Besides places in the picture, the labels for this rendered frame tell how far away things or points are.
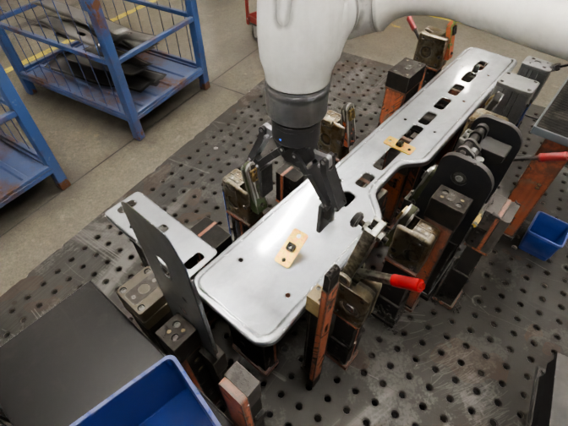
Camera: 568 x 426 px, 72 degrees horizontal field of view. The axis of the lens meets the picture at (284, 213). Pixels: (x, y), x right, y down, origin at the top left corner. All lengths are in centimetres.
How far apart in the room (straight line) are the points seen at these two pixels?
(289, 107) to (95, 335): 52
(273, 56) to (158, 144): 235
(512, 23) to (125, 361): 72
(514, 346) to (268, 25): 101
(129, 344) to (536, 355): 98
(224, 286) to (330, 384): 39
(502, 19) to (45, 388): 82
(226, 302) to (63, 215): 187
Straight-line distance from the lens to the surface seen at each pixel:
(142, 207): 98
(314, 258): 83
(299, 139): 57
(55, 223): 254
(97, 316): 81
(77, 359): 78
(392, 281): 68
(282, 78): 51
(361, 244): 64
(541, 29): 50
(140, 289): 77
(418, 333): 114
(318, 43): 49
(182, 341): 68
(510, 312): 127
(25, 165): 274
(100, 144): 297
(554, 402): 107
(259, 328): 76
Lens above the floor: 169
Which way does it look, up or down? 49 degrees down
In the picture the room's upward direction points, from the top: straight up
